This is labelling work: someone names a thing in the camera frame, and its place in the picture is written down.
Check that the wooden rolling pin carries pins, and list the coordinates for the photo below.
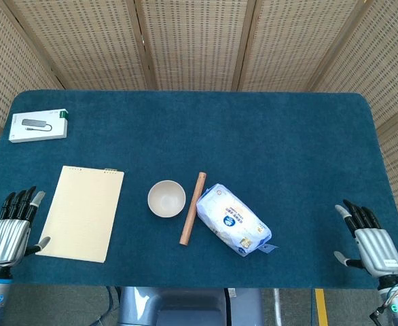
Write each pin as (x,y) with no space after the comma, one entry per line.
(193,208)

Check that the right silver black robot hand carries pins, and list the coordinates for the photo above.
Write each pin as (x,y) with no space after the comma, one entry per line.
(377,246)

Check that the yellow floor tape strip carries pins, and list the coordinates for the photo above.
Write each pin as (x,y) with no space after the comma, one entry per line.
(321,307)

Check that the grey robot torso base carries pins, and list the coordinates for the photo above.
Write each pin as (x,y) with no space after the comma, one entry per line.
(189,307)

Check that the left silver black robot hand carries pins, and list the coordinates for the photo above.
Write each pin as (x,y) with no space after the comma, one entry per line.
(5,237)

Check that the blue felt table mat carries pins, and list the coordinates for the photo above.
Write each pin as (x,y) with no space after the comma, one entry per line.
(253,136)

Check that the cream notepad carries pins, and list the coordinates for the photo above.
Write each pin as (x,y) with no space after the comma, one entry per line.
(81,214)

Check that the white USB hub box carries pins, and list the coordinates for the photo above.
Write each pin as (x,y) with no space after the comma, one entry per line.
(37,126)

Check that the white blue flour bag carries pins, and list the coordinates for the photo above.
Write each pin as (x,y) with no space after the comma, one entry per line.
(231,217)

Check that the beige round bowl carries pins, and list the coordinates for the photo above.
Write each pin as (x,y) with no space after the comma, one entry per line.
(166,200)

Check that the bamboo folding screen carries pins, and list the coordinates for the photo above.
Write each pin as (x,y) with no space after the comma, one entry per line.
(199,40)

